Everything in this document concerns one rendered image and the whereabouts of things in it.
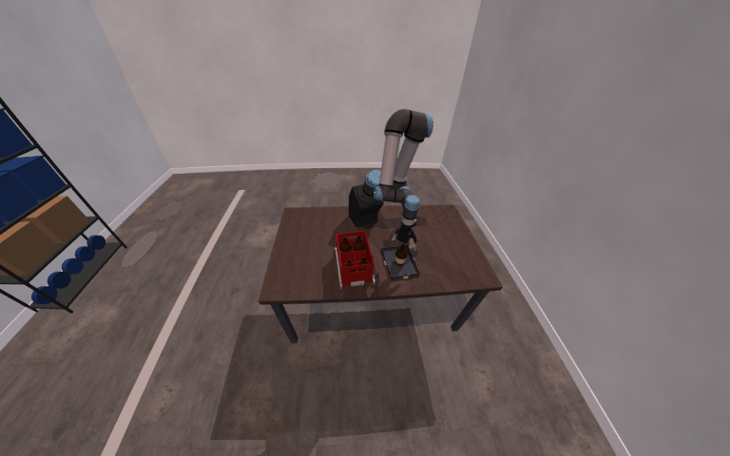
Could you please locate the red crate with dividers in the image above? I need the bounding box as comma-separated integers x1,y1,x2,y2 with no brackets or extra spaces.
336,234,375,286

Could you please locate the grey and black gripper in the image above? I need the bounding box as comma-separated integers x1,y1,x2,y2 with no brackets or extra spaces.
392,221,416,251

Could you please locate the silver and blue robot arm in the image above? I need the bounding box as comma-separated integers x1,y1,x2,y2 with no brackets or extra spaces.
357,109,433,227

